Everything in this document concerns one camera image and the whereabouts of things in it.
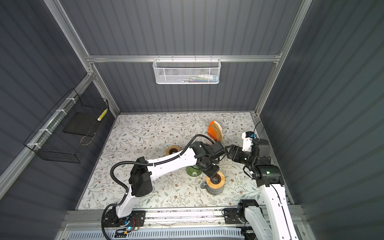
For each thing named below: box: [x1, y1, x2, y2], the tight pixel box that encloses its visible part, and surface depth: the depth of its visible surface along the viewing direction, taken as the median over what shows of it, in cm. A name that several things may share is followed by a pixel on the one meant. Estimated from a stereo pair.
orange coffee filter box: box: [207, 120, 224, 142], surface depth 101 cm
